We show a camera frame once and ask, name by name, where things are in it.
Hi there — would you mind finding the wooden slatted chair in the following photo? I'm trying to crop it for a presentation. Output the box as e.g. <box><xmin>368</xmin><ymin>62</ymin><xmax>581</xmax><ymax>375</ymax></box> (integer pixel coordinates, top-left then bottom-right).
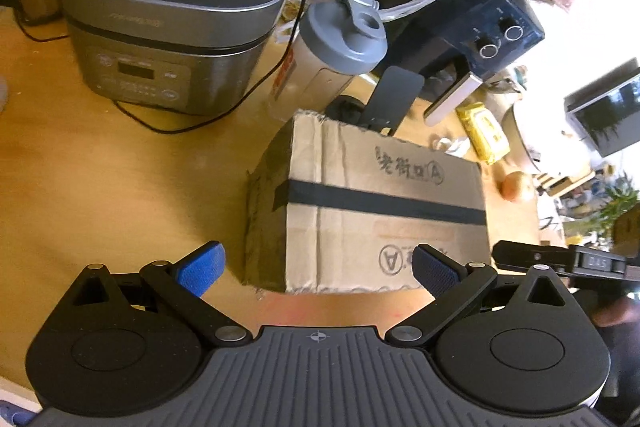
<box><xmin>537</xmin><ymin>172</ymin><xmax>596</xmax><ymax>198</ymax></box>

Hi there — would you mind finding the black phone stand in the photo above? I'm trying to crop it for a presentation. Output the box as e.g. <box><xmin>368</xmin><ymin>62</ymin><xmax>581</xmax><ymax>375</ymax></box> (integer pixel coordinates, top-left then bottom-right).
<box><xmin>325</xmin><ymin>67</ymin><xmax>423</xmax><ymax>135</ymax></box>

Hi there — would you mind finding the silver rice cooker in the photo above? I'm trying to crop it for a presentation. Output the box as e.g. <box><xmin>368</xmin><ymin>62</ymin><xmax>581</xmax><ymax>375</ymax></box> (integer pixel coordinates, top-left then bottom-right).
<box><xmin>57</xmin><ymin>0</ymin><xmax>310</xmax><ymax>116</ymax></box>

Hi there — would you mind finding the green plant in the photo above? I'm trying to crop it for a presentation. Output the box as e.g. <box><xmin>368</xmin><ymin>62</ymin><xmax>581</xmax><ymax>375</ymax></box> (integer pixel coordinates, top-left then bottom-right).
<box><xmin>595</xmin><ymin>172</ymin><xmax>640</xmax><ymax>238</ymax></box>

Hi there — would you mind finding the wooden desk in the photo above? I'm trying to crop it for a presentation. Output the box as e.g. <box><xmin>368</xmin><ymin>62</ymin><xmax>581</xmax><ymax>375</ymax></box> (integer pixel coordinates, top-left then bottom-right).
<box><xmin>0</xmin><ymin>7</ymin><xmax>566</xmax><ymax>398</ymax></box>

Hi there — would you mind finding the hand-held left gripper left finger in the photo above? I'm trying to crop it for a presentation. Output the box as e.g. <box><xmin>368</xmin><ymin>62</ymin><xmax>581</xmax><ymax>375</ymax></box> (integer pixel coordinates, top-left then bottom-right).
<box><xmin>70</xmin><ymin>241</ymin><xmax>253</xmax><ymax>348</ymax></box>

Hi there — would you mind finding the black kettle cord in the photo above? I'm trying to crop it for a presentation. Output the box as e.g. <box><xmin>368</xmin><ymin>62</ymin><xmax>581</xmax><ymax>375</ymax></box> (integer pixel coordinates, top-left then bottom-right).
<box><xmin>0</xmin><ymin>0</ymin><xmax>71</xmax><ymax>42</ymax></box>

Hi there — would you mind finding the dark blue air fryer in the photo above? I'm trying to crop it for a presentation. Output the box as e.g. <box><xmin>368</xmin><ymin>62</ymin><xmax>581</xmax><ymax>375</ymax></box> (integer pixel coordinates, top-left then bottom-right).
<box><xmin>367</xmin><ymin>0</ymin><xmax>546</xmax><ymax>128</ymax></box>

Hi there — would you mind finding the black power cord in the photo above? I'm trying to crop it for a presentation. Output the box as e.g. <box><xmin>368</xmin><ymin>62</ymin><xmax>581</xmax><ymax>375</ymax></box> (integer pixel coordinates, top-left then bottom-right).
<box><xmin>114</xmin><ymin>0</ymin><xmax>307</xmax><ymax>135</ymax></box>

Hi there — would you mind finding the yellow wet wipes pack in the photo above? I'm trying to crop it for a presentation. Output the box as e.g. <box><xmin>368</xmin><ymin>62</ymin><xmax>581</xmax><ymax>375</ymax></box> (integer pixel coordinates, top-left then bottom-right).
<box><xmin>456</xmin><ymin>103</ymin><xmax>511</xmax><ymax>165</ymax></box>

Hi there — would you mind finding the white elastic band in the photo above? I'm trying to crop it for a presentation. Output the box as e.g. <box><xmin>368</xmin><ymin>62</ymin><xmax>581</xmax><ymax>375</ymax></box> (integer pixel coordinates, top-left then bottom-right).
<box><xmin>432</xmin><ymin>134</ymin><xmax>473</xmax><ymax>155</ymax></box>

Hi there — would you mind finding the dark glass tank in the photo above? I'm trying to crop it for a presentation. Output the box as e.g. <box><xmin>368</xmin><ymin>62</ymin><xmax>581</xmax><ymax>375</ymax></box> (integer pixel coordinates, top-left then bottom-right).
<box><xmin>564</xmin><ymin>59</ymin><xmax>640</xmax><ymax>158</ymax></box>

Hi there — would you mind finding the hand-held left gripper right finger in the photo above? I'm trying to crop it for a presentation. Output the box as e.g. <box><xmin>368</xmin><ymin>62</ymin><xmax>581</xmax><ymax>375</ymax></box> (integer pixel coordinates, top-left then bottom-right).
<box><xmin>385</xmin><ymin>243</ymin><xmax>571</xmax><ymax>348</ymax></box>

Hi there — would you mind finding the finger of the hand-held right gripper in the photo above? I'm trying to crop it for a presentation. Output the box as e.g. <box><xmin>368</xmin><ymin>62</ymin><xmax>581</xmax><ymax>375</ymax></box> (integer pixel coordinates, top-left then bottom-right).
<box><xmin>492</xmin><ymin>239</ymin><xmax>576</xmax><ymax>275</ymax></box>

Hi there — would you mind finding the apple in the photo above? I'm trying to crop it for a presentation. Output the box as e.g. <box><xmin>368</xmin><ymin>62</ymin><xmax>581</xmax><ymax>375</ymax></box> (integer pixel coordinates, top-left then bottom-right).
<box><xmin>501</xmin><ymin>172</ymin><xmax>537</xmax><ymax>202</ymax></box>

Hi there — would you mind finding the taped cardboard box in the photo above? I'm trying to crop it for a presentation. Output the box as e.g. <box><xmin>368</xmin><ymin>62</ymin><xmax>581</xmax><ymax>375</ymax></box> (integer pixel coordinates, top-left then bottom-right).
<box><xmin>243</xmin><ymin>109</ymin><xmax>492</xmax><ymax>294</ymax></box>

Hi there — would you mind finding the shaker bottle grey lid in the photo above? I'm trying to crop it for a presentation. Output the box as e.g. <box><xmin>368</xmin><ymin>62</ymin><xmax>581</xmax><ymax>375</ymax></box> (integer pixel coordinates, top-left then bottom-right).
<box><xmin>270</xmin><ymin>0</ymin><xmax>388</xmax><ymax>120</ymax></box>

